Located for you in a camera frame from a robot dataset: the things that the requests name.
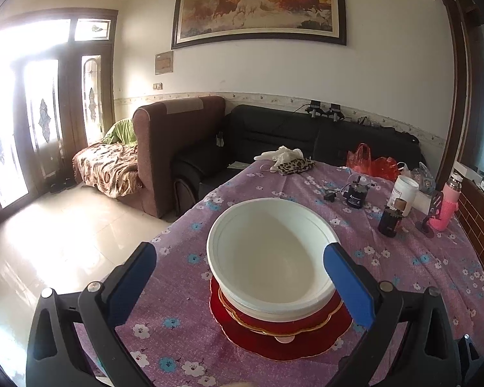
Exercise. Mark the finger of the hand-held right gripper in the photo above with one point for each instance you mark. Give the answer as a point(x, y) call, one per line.
point(470, 354)

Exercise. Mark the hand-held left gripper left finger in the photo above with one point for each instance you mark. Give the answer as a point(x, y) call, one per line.
point(135, 278)

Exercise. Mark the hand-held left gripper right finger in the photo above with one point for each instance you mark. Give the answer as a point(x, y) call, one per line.
point(347, 286)

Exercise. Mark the red gold-rimmed plate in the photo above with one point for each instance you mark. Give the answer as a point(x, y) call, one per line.
point(258, 344)
point(306, 325)

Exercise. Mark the white bowl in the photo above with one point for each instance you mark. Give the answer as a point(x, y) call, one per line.
point(278, 315)
point(274, 250)

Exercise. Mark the purple floral tablecloth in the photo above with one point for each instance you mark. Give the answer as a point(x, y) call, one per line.
point(185, 290)

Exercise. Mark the small black jar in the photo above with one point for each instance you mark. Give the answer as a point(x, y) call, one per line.
point(389, 223)

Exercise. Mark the black cylindrical device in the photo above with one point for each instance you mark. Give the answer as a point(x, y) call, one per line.
point(354, 197)

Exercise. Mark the small black clip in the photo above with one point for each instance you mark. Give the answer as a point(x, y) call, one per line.
point(329, 196)

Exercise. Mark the white plastic jar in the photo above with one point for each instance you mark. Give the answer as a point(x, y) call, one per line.
point(403, 193)

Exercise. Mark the brown patterned blanket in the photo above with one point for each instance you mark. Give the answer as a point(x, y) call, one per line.
point(109, 169)

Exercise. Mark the black phone stand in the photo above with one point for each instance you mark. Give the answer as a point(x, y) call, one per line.
point(435, 205)

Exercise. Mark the pink thermos with knit sleeve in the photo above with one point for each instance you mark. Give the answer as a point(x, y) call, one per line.
point(443, 209)

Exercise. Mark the red plastic bag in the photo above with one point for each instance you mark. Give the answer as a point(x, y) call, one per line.
point(363, 161)

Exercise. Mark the leopard print pouch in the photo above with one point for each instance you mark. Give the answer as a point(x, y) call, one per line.
point(294, 166)

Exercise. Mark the brown sofa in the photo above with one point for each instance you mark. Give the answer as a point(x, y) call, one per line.
point(165, 149)

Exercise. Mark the clear plastic bag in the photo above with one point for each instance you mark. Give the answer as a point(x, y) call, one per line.
point(423, 177)

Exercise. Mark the white gloves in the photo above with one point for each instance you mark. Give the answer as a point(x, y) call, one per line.
point(282, 154)

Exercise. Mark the green cloth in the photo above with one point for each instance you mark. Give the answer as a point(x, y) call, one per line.
point(123, 131)

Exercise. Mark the white paper sheet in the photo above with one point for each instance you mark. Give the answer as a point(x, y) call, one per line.
point(238, 165)

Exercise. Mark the white flat box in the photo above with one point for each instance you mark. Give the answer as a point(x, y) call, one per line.
point(466, 169)

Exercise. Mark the black sofa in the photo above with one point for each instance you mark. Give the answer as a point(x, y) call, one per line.
point(274, 129)

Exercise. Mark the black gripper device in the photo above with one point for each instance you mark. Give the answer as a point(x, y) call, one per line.
point(315, 109)
point(334, 112)

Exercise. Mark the brown glass door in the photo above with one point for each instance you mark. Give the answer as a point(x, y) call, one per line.
point(70, 109)

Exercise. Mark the framed horse painting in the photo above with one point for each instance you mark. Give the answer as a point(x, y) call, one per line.
point(258, 4)

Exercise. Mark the small framed wall picture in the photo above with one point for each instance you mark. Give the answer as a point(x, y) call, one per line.
point(163, 63)

